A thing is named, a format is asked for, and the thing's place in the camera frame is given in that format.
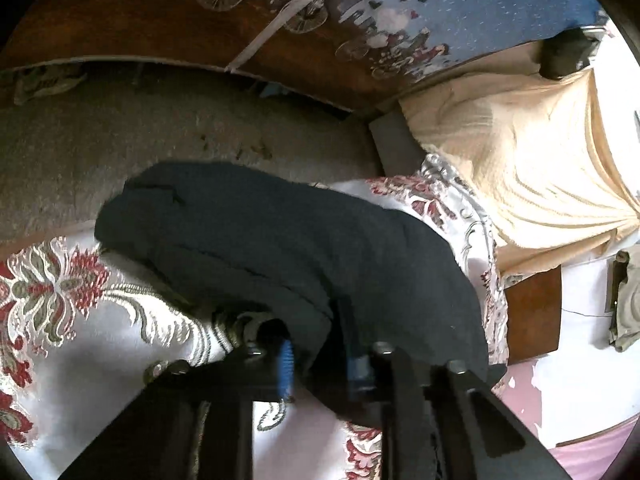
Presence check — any pink sheet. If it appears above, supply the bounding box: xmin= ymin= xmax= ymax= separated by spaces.
xmin=550 ymin=420 xmax=640 ymax=480

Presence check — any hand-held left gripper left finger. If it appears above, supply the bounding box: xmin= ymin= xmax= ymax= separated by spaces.
xmin=57 ymin=332 xmax=301 ymax=480

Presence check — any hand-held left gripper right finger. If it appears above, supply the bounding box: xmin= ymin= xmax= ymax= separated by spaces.
xmin=331 ymin=298 xmax=576 ymax=480

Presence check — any beige textured cloth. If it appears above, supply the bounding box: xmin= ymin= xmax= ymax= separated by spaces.
xmin=399 ymin=40 xmax=640 ymax=277

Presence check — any printed blanket with bicycles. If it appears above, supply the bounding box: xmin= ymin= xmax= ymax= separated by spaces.
xmin=0 ymin=0 xmax=610 ymax=111

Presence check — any olive green cloth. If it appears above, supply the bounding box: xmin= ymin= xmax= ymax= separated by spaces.
xmin=606 ymin=249 xmax=640 ymax=353

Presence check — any dark grey bed base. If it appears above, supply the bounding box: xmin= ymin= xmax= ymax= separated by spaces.
xmin=369 ymin=110 xmax=426 ymax=177

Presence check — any dark teal garment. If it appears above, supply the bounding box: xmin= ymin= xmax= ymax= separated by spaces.
xmin=94 ymin=160 xmax=507 ymax=426

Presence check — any white floral satin bedspread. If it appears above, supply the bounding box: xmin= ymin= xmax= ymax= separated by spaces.
xmin=0 ymin=154 xmax=510 ymax=480

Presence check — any brown wooden cabinet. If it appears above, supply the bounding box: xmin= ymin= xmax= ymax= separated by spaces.
xmin=502 ymin=265 xmax=563 ymax=365

